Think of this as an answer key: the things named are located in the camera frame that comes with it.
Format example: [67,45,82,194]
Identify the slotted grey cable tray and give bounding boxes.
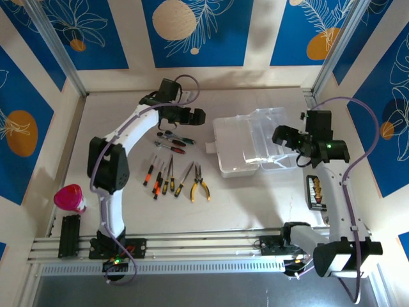
[40,259,287,276]

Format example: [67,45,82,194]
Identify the red handled ratchet wrench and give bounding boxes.
[154,140,187,155]

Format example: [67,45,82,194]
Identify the yellow black handled file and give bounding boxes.
[174,161,196,198]

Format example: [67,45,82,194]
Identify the black extrusion bracket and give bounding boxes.
[57,214,81,258]

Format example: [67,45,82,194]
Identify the black controller board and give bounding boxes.
[101,256,129,273]
[282,252,316,278]

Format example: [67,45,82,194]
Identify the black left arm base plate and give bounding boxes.
[88,237,148,260]

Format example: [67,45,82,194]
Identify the row of small screwdrivers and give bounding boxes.
[162,154,175,196]

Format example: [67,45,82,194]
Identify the blue floral wall panel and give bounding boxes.
[141,0,255,68]
[0,44,55,206]
[346,30,409,199]
[0,0,67,93]
[332,0,409,86]
[270,0,355,67]
[41,0,130,70]

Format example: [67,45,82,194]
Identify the pink plastic cup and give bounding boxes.
[53,184,88,214]

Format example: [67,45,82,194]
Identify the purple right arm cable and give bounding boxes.
[282,97,381,304]

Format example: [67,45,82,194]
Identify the aluminium front rail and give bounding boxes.
[27,227,380,266]

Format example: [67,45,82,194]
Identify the clear plastic tool box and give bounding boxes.
[205,107,303,179]

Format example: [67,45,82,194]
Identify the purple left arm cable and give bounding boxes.
[88,74,201,287]

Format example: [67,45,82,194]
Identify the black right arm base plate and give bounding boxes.
[259,235,288,256]

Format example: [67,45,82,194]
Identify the black screwdriver bit holder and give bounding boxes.
[305,174,328,212]

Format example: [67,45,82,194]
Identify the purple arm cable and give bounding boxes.
[88,74,201,287]
[282,97,381,304]

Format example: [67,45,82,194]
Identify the yellow handled pliers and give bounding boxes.
[190,164,212,203]

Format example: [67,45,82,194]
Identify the aluminium corner post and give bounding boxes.
[311,0,368,95]
[24,0,89,97]

